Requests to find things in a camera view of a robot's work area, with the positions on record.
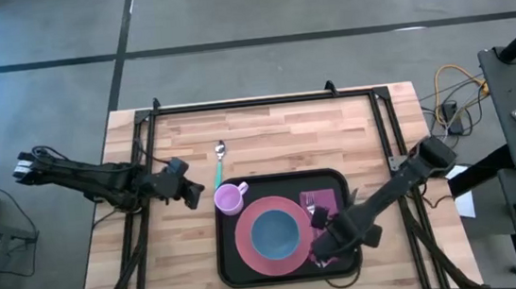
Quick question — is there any black aluminium rig frame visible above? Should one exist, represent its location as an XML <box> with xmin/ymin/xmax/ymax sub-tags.
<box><xmin>58</xmin><ymin>67</ymin><xmax>486</xmax><ymax>289</ymax></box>

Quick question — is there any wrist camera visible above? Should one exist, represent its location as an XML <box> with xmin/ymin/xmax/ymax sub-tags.
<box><xmin>163</xmin><ymin>155</ymin><xmax>192</xmax><ymax>177</ymax></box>
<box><xmin>308</xmin><ymin>203</ymin><xmax>334</xmax><ymax>230</ymax></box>

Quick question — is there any spoon with green handle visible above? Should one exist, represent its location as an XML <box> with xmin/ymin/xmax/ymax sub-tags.
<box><xmin>209</xmin><ymin>139</ymin><xmax>232</xmax><ymax>191</ymax></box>

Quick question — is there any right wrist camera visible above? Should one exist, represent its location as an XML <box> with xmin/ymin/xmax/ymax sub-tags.
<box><xmin>308</xmin><ymin>203</ymin><xmax>334</xmax><ymax>230</ymax></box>

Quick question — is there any white paper sheet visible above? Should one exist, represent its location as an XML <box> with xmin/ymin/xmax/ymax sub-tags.
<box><xmin>441</xmin><ymin>161</ymin><xmax>478</xmax><ymax>222</ymax></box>

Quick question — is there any black power adapter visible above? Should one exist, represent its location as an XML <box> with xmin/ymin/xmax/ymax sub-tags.
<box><xmin>440</xmin><ymin>99</ymin><xmax>467</xmax><ymax>137</ymax></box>

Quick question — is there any blue bowl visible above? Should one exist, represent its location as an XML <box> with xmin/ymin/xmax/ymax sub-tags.
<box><xmin>247</xmin><ymin>206</ymin><xmax>304</xmax><ymax>264</ymax></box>

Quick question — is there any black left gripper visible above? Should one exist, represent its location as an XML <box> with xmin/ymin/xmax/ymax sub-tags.
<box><xmin>145</xmin><ymin>161</ymin><xmax>209</xmax><ymax>215</ymax></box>

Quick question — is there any yellow cable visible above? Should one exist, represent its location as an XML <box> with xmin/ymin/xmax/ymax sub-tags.
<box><xmin>431</xmin><ymin>59</ymin><xmax>494</xmax><ymax>129</ymax></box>

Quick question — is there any purple cloth napkin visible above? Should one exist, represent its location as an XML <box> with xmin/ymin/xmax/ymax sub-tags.
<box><xmin>298</xmin><ymin>187</ymin><xmax>348</xmax><ymax>271</ymax></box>

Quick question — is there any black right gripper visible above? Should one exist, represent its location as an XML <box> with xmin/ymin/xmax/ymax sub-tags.
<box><xmin>302</xmin><ymin>202</ymin><xmax>387</xmax><ymax>267</ymax></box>

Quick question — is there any pink plate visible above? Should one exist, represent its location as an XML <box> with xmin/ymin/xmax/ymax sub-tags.
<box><xmin>230</xmin><ymin>191</ymin><xmax>319</xmax><ymax>281</ymax></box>

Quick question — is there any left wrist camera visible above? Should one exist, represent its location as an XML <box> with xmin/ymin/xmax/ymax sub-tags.
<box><xmin>163</xmin><ymin>155</ymin><xmax>192</xmax><ymax>177</ymax></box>

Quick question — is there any black plastic tray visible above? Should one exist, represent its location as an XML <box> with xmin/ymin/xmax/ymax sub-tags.
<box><xmin>207</xmin><ymin>164</ymin><xmax>366</xmax><ymax>289</ymax></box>

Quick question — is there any light purple mug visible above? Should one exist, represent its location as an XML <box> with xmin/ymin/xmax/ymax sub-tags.
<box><xmin>212</xmin><ymin>179</ymin><xmax>253</xmax><ymax>219</ymax></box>

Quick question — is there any black floor cable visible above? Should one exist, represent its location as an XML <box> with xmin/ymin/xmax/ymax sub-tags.
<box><xmin>416</xmin><ymin>72</ymin><xmax>493</xmax><ymax>145</ymax></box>

